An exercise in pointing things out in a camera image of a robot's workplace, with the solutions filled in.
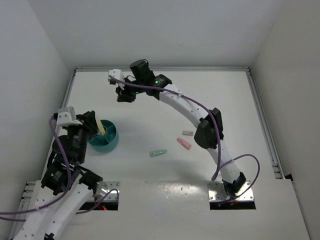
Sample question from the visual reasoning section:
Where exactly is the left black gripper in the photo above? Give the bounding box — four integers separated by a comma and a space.
66, 109, 100, 162

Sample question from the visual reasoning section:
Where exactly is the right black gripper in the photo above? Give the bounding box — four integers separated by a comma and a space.
116, 77, 145, 103

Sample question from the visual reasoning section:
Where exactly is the yellow highlighter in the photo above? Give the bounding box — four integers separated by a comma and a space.
95, 116, 106, 136

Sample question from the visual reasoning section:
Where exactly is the beige eraser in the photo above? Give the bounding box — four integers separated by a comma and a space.
182, 130, 194, 136

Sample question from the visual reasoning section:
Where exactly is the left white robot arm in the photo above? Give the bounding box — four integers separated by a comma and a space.
14, 107, 103, 240

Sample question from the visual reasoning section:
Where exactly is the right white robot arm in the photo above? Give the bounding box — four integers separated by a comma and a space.
108, 59, 246, 197

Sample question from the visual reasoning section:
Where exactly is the teal divided round container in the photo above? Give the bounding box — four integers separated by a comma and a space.
88, 119, 119, 153

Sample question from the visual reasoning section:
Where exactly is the green transparent stapler case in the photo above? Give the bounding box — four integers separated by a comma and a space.
149, 149, 168, 158

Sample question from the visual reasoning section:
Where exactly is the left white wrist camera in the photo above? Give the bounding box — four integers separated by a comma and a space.
53, 106, 83, 127

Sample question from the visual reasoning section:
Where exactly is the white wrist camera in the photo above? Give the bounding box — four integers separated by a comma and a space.
108, 69, 125, 90
53, 106, 83, 127

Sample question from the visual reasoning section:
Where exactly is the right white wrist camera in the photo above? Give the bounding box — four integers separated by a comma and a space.
108, 69, 125, 90

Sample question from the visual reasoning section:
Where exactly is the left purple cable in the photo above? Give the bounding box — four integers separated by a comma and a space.
0, 116, 121, 222

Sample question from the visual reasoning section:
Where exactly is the purple cable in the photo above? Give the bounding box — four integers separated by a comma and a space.
0, 116, 121, 222
109, 76, 261, 206

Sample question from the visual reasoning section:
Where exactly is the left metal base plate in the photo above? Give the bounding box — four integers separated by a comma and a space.
87, 181, 121, 203

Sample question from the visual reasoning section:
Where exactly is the metal base plate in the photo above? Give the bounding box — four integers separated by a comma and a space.
87, 181, 121, 203
207, 181, 254, 203

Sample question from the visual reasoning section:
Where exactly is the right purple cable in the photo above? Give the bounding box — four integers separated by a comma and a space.
109, 76, 261, 206

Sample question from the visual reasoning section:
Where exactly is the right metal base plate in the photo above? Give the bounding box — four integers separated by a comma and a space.
207, 181, 254, 203

